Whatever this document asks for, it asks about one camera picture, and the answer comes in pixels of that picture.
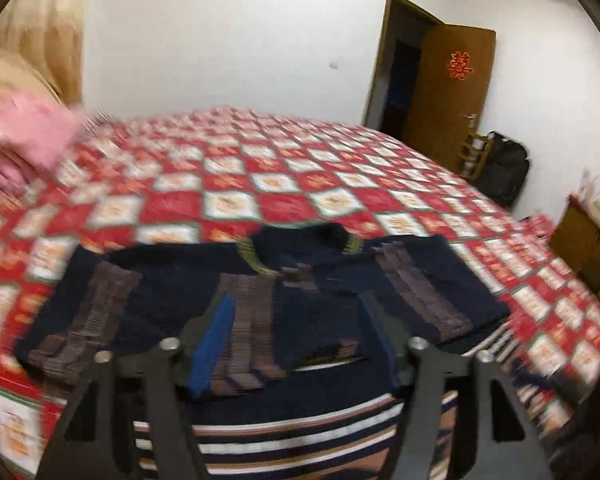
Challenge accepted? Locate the navy patterned knit sweater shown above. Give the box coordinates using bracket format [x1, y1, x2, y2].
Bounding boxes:
[14, 223, 509, 479]

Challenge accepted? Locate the red patchwork bedspread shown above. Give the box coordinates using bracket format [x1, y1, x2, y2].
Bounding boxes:
[0, 108, 600, 479]

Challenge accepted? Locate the black bag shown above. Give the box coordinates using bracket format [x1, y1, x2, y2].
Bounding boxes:
[475, 131, 531, 209]

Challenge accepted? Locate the wooden chair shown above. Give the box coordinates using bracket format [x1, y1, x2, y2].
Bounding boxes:
[458, 132, 493, 182]

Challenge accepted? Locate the brown wooden dresser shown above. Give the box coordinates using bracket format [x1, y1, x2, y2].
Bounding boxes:
[548, 195, 600, 300]

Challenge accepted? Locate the brown wooden door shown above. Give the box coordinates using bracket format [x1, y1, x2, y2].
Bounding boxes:
[402, 25, 496, 174]

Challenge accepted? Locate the pink folded blanket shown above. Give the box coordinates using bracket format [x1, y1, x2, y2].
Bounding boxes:
[0, 92, 86, 200]

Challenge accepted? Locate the red double happiness decoration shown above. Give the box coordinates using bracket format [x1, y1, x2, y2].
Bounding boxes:
[446, 51, 474, 80]

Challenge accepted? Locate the cream wooden headboard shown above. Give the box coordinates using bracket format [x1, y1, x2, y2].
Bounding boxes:
[0, 49, 62, 103]

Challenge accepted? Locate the beige patterned curtain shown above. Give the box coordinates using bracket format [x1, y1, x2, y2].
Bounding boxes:
[0, 0, 87, 105]

